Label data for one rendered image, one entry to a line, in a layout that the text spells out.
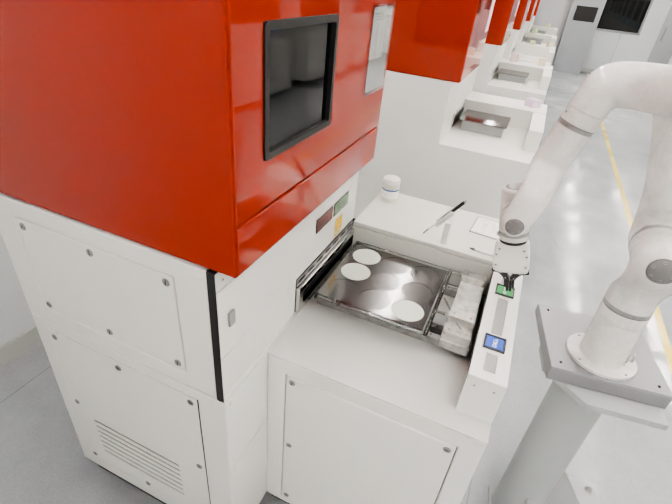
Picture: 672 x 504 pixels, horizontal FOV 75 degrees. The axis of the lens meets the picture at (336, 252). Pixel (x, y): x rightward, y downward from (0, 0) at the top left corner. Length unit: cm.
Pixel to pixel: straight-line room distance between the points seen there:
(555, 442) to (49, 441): 196
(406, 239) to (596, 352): 69
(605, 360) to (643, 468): 117
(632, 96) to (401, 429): 97
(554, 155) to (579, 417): 81
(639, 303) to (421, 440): 67
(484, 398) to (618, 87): 78
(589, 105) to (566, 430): 98
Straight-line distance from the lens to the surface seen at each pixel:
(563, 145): 125
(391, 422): 128
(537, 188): 123
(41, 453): 231
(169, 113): 83
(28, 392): 255
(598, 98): 123
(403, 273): 154
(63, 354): 163
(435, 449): 130
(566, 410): 161
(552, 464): 179
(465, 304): 151
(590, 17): 1356
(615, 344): 145
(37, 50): 104
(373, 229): 166
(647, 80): 121
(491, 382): 117
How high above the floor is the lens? 176
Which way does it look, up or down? 33 degrees down
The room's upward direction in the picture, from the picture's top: 6 degrees clockwise
